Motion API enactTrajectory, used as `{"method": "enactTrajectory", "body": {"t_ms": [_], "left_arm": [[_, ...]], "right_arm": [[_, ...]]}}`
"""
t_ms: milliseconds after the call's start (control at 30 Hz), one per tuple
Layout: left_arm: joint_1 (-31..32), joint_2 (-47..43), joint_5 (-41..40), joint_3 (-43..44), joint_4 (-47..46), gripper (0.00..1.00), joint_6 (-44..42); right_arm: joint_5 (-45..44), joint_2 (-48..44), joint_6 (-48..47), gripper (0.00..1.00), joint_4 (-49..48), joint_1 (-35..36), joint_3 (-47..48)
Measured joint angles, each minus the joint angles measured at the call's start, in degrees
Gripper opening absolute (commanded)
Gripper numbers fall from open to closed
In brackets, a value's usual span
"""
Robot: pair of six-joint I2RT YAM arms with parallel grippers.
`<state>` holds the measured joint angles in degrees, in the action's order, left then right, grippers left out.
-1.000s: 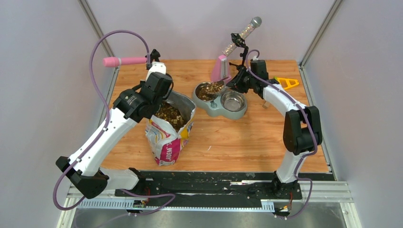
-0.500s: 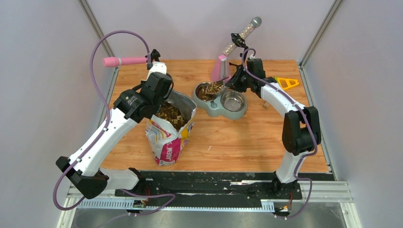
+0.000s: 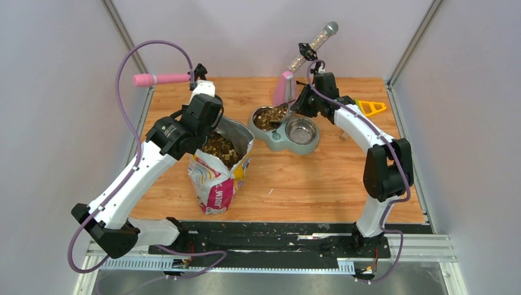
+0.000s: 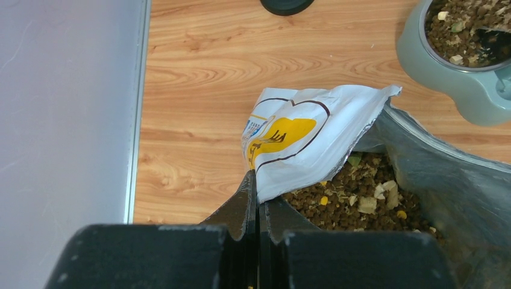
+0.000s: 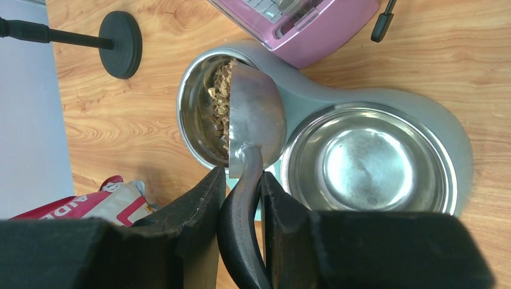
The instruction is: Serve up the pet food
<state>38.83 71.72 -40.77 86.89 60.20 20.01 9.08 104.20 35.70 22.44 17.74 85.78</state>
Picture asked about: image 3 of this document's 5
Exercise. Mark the yellow green triangle toy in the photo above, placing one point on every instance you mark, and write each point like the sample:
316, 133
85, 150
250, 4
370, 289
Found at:
370, 108

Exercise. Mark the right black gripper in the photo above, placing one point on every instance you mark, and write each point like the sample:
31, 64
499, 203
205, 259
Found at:
301, 107

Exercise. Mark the pet food bag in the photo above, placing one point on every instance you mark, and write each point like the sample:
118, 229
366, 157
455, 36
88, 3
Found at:
218, 170

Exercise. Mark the black tripod mic stand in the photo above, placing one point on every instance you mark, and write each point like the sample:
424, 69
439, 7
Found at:
310, 55

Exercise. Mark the grey double pet bowl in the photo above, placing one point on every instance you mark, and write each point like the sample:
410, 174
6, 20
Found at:
298, 135

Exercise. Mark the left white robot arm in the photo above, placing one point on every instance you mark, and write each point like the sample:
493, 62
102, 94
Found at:
106, 218

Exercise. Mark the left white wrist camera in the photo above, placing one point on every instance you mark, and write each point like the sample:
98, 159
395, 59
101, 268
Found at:
203, 87

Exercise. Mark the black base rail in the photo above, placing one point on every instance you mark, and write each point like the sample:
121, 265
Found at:
281, 247

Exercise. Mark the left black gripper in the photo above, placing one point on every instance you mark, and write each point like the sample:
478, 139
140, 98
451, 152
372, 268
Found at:
185, 107

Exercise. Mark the pink metronome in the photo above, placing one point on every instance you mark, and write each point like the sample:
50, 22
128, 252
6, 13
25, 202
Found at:
285, 91

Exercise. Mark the pink microphone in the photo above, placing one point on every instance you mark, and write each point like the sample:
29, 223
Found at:
149, 80

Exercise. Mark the metal food scoop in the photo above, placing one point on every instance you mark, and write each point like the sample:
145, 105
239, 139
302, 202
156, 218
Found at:
277, 115

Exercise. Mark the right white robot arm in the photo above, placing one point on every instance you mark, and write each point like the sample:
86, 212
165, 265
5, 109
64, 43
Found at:
388, 169

